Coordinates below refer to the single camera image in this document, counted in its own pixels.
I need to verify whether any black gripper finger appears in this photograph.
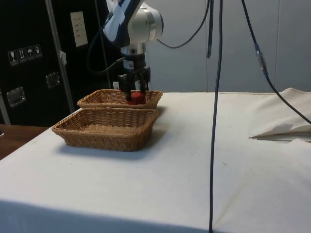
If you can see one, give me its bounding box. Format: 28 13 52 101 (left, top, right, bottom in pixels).
138 66 151 94
118 70 135 100

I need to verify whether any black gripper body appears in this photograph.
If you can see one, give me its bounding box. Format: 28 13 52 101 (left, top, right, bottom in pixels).
122 54 147 72

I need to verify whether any red cube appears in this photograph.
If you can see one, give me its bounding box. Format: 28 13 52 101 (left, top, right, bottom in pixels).
126 90 147 106

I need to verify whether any wicker basket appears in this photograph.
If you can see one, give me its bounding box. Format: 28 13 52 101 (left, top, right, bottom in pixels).
77 89 164 110
51 107 160 152

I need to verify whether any pale locker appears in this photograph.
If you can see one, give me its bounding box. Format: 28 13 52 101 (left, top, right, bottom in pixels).
207 0 311 93
145 0 209 93

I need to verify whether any black cabinet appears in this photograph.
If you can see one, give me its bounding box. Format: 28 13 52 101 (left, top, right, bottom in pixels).
0 0 123 127

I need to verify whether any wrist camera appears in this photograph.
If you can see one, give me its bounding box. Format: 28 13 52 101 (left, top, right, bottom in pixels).
120 44 147 57

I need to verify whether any black cable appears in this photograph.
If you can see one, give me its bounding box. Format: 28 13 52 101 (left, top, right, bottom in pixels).
207 0 213 59
156 0 211 49
87 26 126 74
208 0 224 233
240 0 311 125

